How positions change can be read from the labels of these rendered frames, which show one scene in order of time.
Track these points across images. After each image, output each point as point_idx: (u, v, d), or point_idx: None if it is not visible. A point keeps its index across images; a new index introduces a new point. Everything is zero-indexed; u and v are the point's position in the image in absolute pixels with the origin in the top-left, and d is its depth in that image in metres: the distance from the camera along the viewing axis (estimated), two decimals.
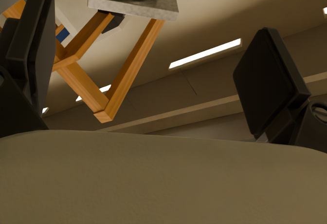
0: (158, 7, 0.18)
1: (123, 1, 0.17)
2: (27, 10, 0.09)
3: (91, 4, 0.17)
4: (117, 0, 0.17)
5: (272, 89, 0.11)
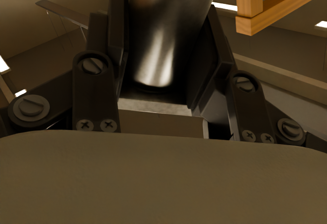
0: (183, 102, 0.13)
1: (135, 98, 0.12)
2: (114, 6, 0.11)
3: None
4: (127, 97, 0.12)
5: (202, 61, 0.11)
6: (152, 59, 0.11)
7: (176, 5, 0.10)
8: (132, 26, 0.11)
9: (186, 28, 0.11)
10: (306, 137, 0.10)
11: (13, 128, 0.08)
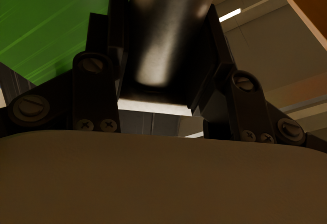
0: (183, 102, 0.13)
1: (135, 98, 0.12)
2: (114, 6, 0.11)
3: None
4: (127, 97, 0.12)
5: (202, 61, 0.11)
6: (152, 59, 0.11)
7: (175, 5, 0.10)
8: (132, 26, 0.11)
9: (186, 28, 0.11)
10: (306, 137, 0.10)
11: (13, 128, 0.08)
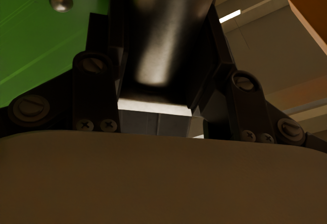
0: (183, 102, 0.13)
1: (135, 98, 0.12)
2: (114, 6, 0.11)
3: None
4: (127, 97, 0.12)
5: (202, 61, 0.11)
6: (152, 59, 0.11)
7: (175, 5, 0.10)
8: (132, 26, 0.11)
9: (186, 28, 0.11)
10: (306, 137, 0.10)
11: (13, 128, 0.08)
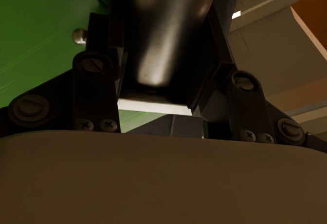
0: (183, 102, 0.13)
1: (135, 98, 0.12)
2: (114, 6, 0.11)
3: None
4: (127, 97, 0.12)
5: (202, 61, 0.11)
6: (152, 60, 0.11)
7: (176, 6, 0.10)
8: (132, 27, 0.11)
9: (186, 28, 0.11)
10: (306, 137, 0.10)
11: (13, 128, 0.08)
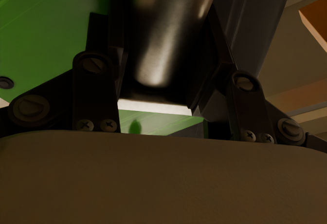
0: (183, 102, 0.13)
1: (135, 98, 0.12)
2: (114, 6, 0.11)
3: None
4: (127, 97, 0.12)
5: (202, 61, 0.11)
6: (152, 60, 0.11)
7: (176, 6, 0.10)
8: (132, 27, 0.11)
9: (186, 29, 0.11)
10: (306, 137, 0.10)
11: (13, 128, 0.08)
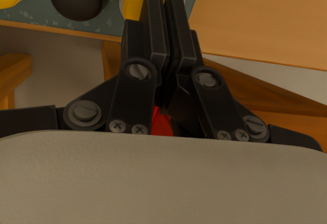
0: None
1: None
2: (152, 13, 0.11)
3: None
4: None
5: (167, 57, 0.11)
6: None
7: None
8: None
9: None
10: (270, 130, 0.10)
11: (64, 129, 0.08)
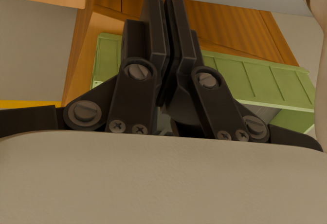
0: None
1: None
2: (152, 13, 0.11)
3: None
4: None
5: (167, 57, 0.11)
6: None
7: None
8: None
9: None
10: (270, 130, 0.10)
11: (64, 129, 0.08)
